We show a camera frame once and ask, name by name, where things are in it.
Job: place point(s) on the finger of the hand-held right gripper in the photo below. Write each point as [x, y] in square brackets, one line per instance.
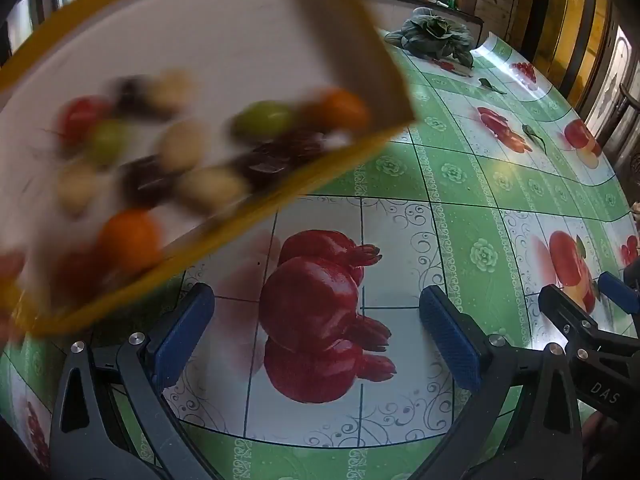
[562, 307]
[617, 285]

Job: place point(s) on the yellow cardboard box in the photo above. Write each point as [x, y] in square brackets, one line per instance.
[225, 35]

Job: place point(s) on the green fruit print tablecloth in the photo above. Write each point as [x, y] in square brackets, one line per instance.
[450, 220]

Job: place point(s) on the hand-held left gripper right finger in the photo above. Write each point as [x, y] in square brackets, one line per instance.
[445, 332]

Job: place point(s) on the green round fruit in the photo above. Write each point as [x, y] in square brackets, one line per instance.
[107, 140]
[262, 117]

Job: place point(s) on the orange mandarin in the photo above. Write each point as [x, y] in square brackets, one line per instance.
[130, 240]
[340, 107]

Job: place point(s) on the green leafy cabbage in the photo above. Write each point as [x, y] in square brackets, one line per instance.
[435, 35]

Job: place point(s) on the loose green leaf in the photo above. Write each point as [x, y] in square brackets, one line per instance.
[492, 85]
[534, 135]

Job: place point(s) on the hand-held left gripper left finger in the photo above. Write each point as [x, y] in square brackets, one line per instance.
[182, 330]

